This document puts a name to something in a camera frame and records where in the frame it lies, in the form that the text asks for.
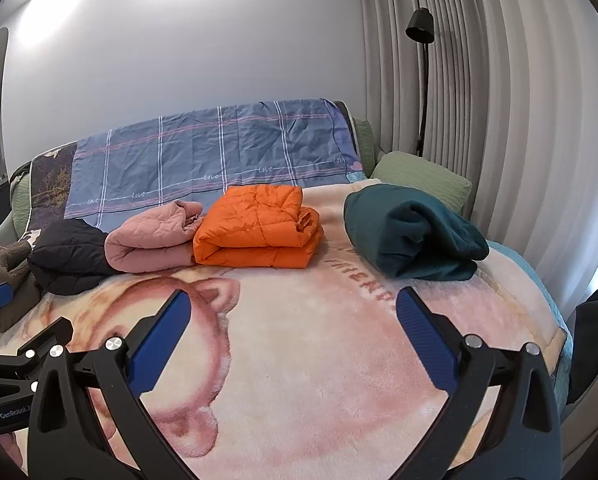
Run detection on light green pillow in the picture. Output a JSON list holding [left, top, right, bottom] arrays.
[[370, 151, 474, 216]]

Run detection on olive fleece garment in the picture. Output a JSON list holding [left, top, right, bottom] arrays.
[[0, 240, 44, 333]]

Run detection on teal fleece garment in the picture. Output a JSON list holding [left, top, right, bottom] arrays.
[[344, 183, 490, 282]]

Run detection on orange puffer jacket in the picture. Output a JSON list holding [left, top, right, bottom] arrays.
[[193, 184, 324, 268]]

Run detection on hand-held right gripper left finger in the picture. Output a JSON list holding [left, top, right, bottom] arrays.
[[27, 289, 214, 480]]

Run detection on dark cloth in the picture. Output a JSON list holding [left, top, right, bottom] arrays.
[[569, 280, 598, 406]]

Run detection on green quilted pillow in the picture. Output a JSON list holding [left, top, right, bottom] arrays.
[[9, 172, 34, 233], [353, 117, 380, 171]]

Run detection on black floor lamp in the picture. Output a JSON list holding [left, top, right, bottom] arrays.
[[405, 8, 436, 157]]

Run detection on black quilted jacket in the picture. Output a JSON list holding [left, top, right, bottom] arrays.
[[28, 220, 114, 296]]

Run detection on blue plaid bed sheet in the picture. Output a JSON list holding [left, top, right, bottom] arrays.
[[64, 97, 362, 231]]

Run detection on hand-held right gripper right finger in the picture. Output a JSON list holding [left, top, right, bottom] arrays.
[[374, 286, 564, 480]]

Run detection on pink quilted jacket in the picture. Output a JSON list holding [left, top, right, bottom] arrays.
[[105, 200, 206, 275]]

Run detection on dark deer print quilt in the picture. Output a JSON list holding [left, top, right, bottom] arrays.
[[0, 141, 80, 281]]

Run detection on grey pleated curtain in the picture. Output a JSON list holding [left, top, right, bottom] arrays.
[[359, 0, 598, 311]]

